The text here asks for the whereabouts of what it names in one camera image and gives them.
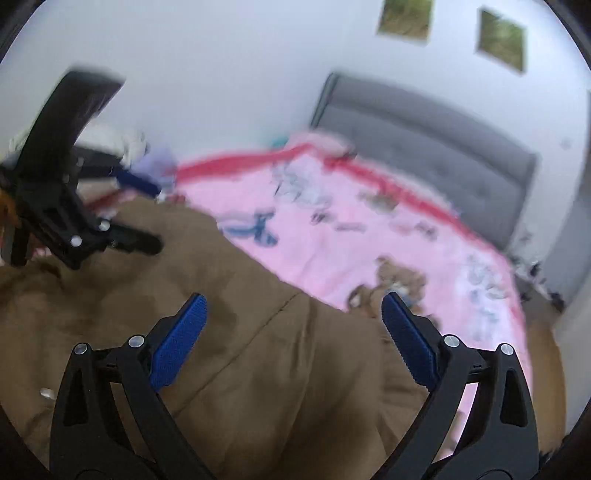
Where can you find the green wall picture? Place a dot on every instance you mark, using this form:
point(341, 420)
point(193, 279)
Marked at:
point(502, 39)
point(405, 18)

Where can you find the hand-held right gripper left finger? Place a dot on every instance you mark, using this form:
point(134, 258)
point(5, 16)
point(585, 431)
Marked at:
point(178, 341)

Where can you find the light purple cloth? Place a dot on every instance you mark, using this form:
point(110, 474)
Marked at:
point(154, 164)

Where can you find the brown hooded puffer jacket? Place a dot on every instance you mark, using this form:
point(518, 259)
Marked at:
point(231, 369)

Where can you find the pink printed blanket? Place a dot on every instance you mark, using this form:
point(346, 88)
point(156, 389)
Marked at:
point(323, 240)

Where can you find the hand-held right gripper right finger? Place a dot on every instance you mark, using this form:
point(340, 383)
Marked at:
point(411, 339)

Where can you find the grey padded bed headboard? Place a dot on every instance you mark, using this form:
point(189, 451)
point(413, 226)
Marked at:
point(415, 134)

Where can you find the cream white duvet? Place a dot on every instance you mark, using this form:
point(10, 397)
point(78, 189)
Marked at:
point(131, 141)

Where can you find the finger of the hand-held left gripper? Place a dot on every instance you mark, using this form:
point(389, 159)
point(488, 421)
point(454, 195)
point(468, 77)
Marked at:
point(134, 241)
point(136, 182)

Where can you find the teal plush toy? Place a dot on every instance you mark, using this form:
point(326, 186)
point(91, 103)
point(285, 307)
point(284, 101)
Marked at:
point(278, 140)

